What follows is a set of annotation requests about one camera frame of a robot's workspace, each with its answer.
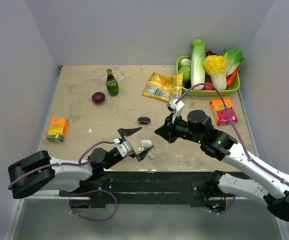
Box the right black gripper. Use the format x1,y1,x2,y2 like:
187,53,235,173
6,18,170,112
155,111,204,144

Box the white earbud charging case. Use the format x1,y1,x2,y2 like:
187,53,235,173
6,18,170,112
140,139,153,148

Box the black earbud charging case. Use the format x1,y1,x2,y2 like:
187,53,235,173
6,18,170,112
137,116,151,125

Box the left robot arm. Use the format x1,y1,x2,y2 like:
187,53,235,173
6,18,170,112
7,127,154,199

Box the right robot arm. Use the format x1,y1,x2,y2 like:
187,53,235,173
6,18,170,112
154,110,289,222

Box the yellow snack bag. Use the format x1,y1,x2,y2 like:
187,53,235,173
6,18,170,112
142,72,183,103

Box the pink orange snack box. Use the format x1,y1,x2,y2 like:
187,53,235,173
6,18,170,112
209,97,238,126

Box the red tomato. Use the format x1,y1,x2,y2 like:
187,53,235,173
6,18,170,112
203,81,214,91

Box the purple red onion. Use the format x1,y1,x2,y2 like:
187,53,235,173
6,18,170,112
91,91,106,105

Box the round green cabbage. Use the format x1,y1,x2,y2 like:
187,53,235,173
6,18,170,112
178,65,191,83

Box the green glass bottle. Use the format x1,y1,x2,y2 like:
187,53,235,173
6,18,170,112
106,69,119,97

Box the white cauliflower piece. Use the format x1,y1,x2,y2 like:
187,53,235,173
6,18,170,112
180,58,192,67

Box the orange yellow juice carton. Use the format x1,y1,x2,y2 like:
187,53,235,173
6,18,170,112
46,118,68,143

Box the napa cabbage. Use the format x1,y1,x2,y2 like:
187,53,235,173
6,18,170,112
190,38,206,86

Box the yellow leaf cabbage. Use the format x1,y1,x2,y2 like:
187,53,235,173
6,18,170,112
203,53,228,91

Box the orange carrot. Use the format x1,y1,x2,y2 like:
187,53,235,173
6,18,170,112
226,66,240,88

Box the green plastic basket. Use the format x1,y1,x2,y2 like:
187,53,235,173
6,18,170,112
176,55,241,97

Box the dark red grapes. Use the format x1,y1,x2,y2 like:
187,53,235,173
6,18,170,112
205,50,218,57

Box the green lettuce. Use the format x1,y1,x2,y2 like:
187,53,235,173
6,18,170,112
222,48,245,77

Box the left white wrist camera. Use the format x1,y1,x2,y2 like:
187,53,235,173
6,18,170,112
113,138,134,158

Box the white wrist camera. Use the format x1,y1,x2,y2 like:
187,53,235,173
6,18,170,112
113,138,134,158
166,98,185,123

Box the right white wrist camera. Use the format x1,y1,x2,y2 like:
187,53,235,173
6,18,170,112
166,98,185,123

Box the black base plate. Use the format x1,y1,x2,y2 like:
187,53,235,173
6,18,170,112
59,171,230,212

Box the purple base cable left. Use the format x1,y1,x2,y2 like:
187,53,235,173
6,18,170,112
68,188,118,222

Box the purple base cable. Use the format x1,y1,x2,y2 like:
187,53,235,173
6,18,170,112
208,194,236,216
68,188,118,222

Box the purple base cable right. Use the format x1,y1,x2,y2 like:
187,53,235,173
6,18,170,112
208,194,236,216

